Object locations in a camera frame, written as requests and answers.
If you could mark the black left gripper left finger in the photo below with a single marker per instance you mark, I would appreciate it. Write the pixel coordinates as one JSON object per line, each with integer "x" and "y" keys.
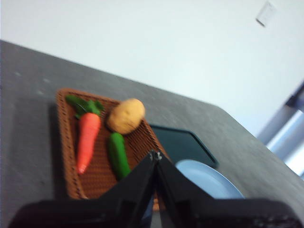
{"x": 135, "y": 190}

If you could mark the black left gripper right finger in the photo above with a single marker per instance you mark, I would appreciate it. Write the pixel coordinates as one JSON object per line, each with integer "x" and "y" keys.
{"x": 173, "y": 187}

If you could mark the blue round plate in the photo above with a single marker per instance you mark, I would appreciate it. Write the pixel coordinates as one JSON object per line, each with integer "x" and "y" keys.
{"x": 206, "y": 180}

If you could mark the green pepper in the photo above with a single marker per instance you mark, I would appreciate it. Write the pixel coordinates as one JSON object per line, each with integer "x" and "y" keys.
{"x": 117, "y": 154}

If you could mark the brown wicker basket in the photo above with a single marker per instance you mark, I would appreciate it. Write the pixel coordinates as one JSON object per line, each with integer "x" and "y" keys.
{"x": 99, "y": 180}

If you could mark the black flat tray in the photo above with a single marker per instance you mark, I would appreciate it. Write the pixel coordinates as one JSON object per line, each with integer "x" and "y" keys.
{"x": 180, "y": 142}

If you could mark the orange carrot with green leaves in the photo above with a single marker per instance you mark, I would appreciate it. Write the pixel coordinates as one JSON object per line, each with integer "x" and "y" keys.
{"x": 88, "y": 133}

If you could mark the tan potato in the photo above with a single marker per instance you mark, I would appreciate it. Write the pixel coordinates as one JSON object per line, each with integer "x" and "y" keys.
{"x": 126, "y": 116}

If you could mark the pale blue metal frame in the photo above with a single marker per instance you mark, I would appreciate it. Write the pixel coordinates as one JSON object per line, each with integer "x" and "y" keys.
{"x": 287, "y": 137}

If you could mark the white wall socket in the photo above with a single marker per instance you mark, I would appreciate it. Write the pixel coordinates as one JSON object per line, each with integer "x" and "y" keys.
{"x": 266, "y": 13}

